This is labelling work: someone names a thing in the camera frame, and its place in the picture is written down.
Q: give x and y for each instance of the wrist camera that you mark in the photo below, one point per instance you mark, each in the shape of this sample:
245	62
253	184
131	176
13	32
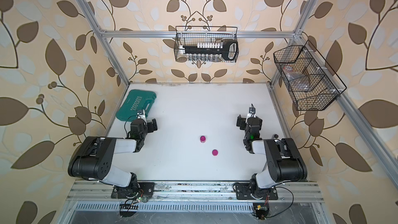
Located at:
141	114
251	112

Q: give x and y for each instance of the black wire basket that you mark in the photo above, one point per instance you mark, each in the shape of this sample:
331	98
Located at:
310	79
191	35

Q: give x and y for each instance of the black wire basket back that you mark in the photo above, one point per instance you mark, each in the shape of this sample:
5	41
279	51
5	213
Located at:
191	35

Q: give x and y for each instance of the green plastic tool case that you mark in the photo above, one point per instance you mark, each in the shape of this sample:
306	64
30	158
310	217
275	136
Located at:
136	101

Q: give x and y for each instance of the plastic bag in basket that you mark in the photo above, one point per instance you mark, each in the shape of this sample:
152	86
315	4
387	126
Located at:
296	81

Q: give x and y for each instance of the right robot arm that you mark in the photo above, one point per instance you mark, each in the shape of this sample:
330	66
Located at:
283	162

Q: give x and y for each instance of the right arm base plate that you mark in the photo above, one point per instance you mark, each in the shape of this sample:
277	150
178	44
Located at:
245	192

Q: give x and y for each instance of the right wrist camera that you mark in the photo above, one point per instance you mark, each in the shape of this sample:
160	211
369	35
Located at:
251	112

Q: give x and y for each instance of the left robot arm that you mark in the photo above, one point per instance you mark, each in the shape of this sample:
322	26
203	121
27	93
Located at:
93	160

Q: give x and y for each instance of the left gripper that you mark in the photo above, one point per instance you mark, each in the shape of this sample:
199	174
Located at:
152	124

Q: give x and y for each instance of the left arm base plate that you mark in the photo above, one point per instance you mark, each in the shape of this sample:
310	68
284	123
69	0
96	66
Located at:
133	192

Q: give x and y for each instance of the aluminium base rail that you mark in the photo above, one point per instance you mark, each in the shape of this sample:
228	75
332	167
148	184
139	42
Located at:
198	191

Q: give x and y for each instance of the socket set rail holder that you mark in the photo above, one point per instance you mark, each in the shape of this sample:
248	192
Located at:
224	51

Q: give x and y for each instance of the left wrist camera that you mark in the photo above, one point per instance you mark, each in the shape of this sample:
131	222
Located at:
141	114

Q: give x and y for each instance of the black wire basket right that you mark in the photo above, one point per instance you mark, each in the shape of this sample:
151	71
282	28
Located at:
310	79

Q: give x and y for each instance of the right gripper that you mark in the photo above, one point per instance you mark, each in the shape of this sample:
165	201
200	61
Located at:
241	122

